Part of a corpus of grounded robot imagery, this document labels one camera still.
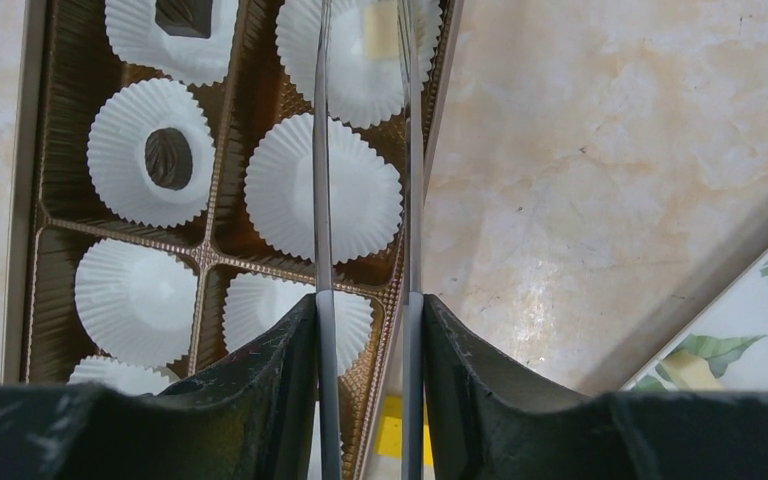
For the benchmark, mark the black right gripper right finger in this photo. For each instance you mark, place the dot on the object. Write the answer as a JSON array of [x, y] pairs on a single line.
[[492, 418]]

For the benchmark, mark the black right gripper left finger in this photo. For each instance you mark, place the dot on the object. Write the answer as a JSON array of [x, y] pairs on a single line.
[[247, 416]]

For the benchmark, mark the brown chocolate box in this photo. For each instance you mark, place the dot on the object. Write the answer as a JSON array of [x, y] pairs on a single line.
[[69, 71]]

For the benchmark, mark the dark leaf oval chocolate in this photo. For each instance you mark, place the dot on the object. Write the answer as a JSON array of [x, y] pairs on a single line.
[[168, 159]]

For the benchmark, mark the dark square chocolate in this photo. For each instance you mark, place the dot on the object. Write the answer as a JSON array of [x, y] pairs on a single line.
[[185, 18]]

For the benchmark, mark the white chocolate square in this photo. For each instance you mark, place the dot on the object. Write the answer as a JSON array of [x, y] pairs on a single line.
[[380, 31]]

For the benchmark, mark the yellow block centre table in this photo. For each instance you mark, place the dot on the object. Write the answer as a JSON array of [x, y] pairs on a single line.
[[389, 438]]

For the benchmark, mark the white paper cup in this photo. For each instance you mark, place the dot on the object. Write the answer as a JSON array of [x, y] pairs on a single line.
[[361, 92], [136, 303], [255, 303], [126, 378], [365, 192]]

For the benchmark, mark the floral white serving tray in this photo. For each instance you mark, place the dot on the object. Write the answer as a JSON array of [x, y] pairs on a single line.
[[725, 346]]

